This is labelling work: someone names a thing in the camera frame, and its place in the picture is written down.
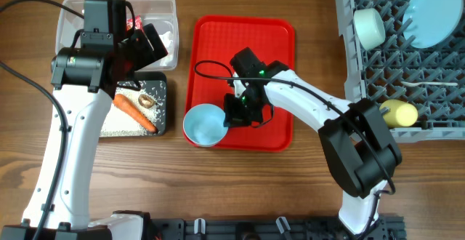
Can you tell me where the grey dishwasher rack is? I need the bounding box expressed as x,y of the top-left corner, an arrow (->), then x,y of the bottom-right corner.
335,0 -> 464,143

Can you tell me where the orange carrot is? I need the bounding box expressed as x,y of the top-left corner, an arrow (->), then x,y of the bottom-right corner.
113,94 -> 157,133

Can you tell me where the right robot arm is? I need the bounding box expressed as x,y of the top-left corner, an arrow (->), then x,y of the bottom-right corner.
224,61 -> 402,239

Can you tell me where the yellow plastic cup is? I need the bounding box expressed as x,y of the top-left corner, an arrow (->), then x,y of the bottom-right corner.
380,100 -> 419,128

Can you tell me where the black waste tray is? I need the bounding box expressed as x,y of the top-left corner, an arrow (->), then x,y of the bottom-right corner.
100,71 -> 169,138

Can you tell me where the clear plastic bin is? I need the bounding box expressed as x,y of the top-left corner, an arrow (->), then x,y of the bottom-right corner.
55,0 -> 179,71

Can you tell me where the red candy wrapper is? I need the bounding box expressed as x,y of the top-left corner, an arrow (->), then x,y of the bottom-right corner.
126,15 -> 143,31

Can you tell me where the brown food scrap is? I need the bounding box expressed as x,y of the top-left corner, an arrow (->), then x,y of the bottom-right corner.
138,94 -> 156,109

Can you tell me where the green bowl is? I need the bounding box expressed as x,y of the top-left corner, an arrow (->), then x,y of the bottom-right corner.
354,8 -> 386,51

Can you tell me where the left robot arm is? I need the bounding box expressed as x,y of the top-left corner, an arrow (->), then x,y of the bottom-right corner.
1,24 -> 167,239

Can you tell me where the white rice pile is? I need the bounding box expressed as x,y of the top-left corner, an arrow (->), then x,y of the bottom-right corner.
100,81 -> 166,137

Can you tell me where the light blue bowl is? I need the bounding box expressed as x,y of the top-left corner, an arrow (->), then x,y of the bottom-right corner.
183,103 -> 228,147

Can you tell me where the white paper napkin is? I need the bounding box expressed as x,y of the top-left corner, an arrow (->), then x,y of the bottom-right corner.
160,31 -> 174,67

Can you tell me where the white utensil in rack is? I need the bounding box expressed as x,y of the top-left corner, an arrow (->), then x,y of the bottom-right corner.
400,81 -> 458,87

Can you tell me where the red plastic tray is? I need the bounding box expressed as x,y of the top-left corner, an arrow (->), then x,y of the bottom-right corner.
185,15 -> 295,152

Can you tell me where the light blue plate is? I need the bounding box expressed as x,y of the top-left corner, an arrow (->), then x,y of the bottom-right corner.
403,0 -> 464,49

